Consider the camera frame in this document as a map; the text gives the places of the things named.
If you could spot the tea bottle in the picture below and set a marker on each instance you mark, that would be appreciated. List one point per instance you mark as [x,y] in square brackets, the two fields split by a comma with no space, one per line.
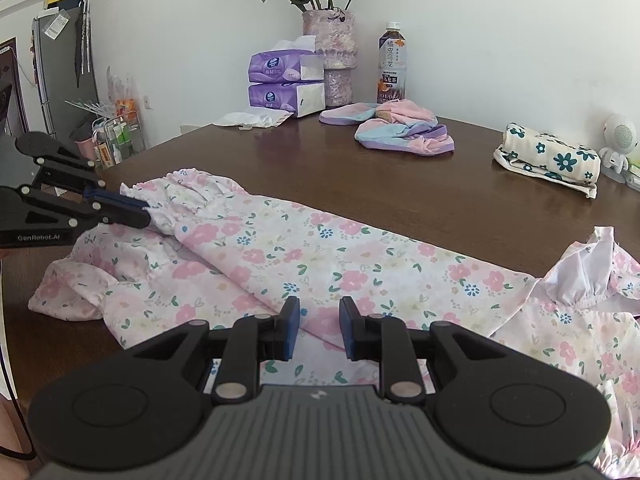
[391,65]

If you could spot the small green white box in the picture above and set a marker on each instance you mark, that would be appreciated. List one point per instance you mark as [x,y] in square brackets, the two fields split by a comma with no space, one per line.
[635,165]

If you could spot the pastel pink blue purple garment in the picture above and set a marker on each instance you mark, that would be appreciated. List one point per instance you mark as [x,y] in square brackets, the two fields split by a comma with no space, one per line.
[400,132]

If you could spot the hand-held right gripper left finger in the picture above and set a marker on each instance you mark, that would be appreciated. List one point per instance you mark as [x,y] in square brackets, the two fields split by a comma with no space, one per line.
[292,330]

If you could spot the opened purple tissue pack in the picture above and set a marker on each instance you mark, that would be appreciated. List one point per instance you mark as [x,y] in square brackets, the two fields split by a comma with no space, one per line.
[272,67]

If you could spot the white robot-shaped speaker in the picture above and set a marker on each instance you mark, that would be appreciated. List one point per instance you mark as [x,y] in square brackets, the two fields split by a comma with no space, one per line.
[620,135]

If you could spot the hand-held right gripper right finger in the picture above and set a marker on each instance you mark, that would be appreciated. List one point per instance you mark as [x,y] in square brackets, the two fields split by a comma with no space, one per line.
[346,330]

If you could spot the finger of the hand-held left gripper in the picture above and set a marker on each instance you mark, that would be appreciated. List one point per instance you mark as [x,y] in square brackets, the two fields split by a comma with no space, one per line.
[120,200]
[125,219]

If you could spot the pink mottled vase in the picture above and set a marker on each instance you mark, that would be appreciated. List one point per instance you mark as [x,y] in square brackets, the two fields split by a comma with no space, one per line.
[335,35]

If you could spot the pink floral dress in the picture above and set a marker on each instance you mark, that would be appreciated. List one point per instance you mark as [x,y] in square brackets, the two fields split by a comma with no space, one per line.
[325,260]

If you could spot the crumpled white tissue wrapper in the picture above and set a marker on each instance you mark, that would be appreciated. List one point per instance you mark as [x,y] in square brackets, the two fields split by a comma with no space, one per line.
[250,119]

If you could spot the folded cream teal-flower garment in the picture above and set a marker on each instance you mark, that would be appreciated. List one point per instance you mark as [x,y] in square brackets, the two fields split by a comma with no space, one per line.
[550,157]

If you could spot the dark panel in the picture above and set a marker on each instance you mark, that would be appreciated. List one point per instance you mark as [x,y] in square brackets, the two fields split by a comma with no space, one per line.
[12,90]

